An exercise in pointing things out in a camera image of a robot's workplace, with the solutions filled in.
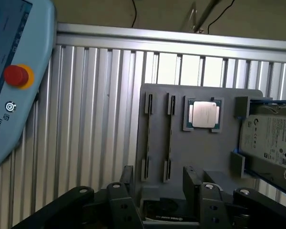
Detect black cable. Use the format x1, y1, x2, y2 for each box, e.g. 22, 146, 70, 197
131, 0, 138, 28
207, 0, 236, 34

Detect grey parts rack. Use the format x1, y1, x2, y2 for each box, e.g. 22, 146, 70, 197
134, 83, 286, 223

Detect black graphics card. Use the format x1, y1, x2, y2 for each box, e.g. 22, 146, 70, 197
143, 199, 199, 223

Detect light blue teach pendant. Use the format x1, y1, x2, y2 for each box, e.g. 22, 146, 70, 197
0, 0, 58, 172

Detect silver hard disk drive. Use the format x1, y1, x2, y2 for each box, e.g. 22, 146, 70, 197
239, 104, 286, 181

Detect silver CPU chip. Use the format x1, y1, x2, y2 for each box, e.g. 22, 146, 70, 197
186, 98, 223, 133

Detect blue disk tray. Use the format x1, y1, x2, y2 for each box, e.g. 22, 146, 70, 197
233, 99, 286, 200

